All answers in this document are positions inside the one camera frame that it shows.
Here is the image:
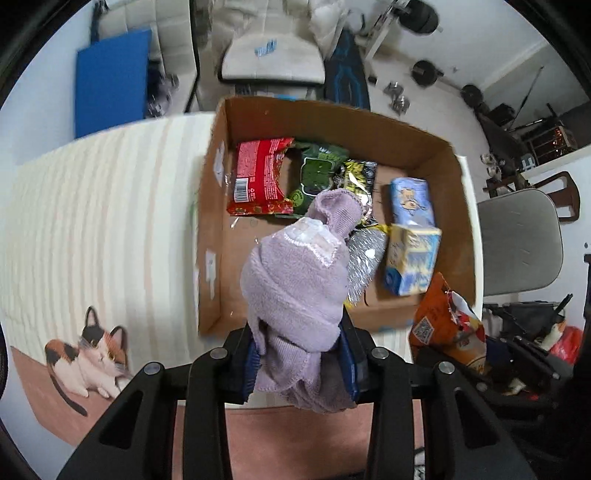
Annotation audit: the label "orange snack bag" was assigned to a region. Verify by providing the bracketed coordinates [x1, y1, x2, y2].
[409, 272, 487, 374]

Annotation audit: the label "yellow blue tissue box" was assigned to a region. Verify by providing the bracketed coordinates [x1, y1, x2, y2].
[385, 224, 442, 296]

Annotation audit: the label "yellow silver scrub pad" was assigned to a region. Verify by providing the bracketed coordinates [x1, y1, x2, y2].
[345, 224, 390, 307]

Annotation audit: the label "lavender knit cloth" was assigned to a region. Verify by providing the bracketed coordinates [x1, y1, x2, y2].
[240, 189, 363, 413]

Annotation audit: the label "red snack packet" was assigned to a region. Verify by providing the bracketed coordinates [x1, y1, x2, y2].
[228, 137, 294, 216]

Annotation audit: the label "green wet wipes pack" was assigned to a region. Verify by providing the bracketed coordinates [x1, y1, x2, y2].
[286, 141, 349, 217]

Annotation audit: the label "cat pattern table mat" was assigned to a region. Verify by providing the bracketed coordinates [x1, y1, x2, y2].
[3, 307, 152, 446]

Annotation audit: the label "grey office chair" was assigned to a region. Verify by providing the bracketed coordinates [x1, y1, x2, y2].
[478, 189, 564, 296]

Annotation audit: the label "wooden chair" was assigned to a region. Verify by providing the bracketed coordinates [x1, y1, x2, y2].
[483, 171, 581, 224]

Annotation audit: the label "light blue tissue pack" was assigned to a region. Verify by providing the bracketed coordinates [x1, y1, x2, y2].
[390, 177, 436, 227]

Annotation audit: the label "black shoe shine wipes pack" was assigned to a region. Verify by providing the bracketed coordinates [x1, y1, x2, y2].
[339, 159, 378, 228]

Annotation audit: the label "open cardboard box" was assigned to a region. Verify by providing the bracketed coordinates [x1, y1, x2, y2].
[197, 96, 482, 351]

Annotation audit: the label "chrome dumbbells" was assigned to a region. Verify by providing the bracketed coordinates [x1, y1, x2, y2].
[384, 82, 410, 116]

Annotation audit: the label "floor barbell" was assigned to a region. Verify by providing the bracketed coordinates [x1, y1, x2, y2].
[411, 60, 484, 109]

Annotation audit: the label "blue foam board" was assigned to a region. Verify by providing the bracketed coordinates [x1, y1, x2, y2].
[74, 29, 151, 138]

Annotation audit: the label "black blue weight bench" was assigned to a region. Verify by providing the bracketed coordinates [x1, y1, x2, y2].
[324, 28, 370, 110]

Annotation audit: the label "barbell on rack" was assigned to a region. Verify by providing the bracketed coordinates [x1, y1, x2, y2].
[394, 0, 439, 35]

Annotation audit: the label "white padded chair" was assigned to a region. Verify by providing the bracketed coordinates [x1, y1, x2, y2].
[200, 1, 325, 100]

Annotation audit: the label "white puffer jacket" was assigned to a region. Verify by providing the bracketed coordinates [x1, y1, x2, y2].
[308, 0, 349, 58]

